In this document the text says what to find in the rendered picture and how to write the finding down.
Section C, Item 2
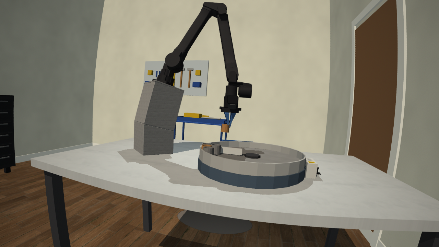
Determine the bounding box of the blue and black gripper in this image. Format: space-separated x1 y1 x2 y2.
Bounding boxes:
219 106 241 127

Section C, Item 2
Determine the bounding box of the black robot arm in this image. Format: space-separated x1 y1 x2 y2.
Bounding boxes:
153 2 252 109

